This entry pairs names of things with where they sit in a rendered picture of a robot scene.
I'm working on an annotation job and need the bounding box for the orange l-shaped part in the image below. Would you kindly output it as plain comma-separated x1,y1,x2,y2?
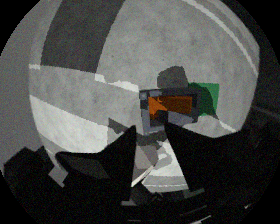
148,95,192,120

